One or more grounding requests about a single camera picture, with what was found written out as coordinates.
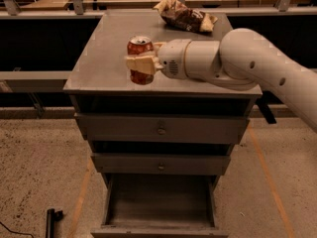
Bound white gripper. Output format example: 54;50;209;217
125;39;191;79

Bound red coke can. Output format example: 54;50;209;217
127;36;154;85

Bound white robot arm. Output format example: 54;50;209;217
125;28;317;131

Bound grey wooden drawer cabinet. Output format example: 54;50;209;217
62;9;264;186

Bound grey top drawer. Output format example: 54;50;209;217
75;113;249;144

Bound grey middle drawer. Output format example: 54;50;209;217
91;153;231;176

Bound grey open bottom drawer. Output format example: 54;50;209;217
91;174;228;238

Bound brown chip bag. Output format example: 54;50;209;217
153;0;218;33

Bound grey metal railing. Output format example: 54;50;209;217
0;0;317;94

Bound black post on floor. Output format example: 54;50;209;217
46;208;63;238

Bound black floor cable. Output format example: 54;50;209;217
0;220;36;238

